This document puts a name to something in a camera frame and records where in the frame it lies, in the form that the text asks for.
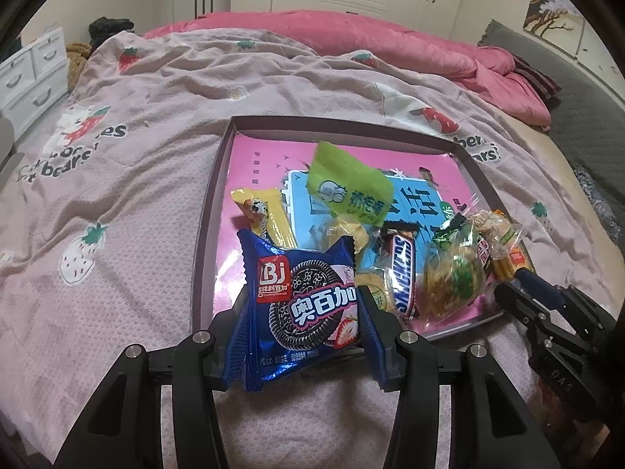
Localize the dark shallow cardboard box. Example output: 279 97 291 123
189 114 536 347

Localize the pile of dark clothes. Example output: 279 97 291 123
88 17 134 50

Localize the pink Chinese workbook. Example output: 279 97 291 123
194 129 501 325

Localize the tree wall painting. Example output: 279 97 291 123
523 0 585 57

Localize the grey quilted headboard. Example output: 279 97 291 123
480 20 624 243

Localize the round green-label pastry pack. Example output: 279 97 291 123
355 267 398 315

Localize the orange cracker pack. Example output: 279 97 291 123
473 209 534 281

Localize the green-topped clear snack bag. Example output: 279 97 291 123
306 141 394 254

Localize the Snickers chocolate bar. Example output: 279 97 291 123
380 222 418 320

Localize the blue floral fabric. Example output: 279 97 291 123
573 167 622 245

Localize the dark striped pillow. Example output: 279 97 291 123
514 55 561 103

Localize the clear pack seaweed pastry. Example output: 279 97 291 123
420 216 491 323

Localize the white drawer cabinet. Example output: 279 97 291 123
0 28 68 142

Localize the clear pack red candy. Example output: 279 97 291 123
469 209 519 260

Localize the brown knitted item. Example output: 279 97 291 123
66 41 92 91

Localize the blue Oreo-style cookie pack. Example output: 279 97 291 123
237 229 359 392

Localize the black green pea snack bag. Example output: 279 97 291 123
431 213 467 249

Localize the pink duvet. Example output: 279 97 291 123
143 10 552 127

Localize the yellow Alpenliebe candy pack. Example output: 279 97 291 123
231 188 296 249

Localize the pink strawberry print bedsheet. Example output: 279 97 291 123
0 27 611 469

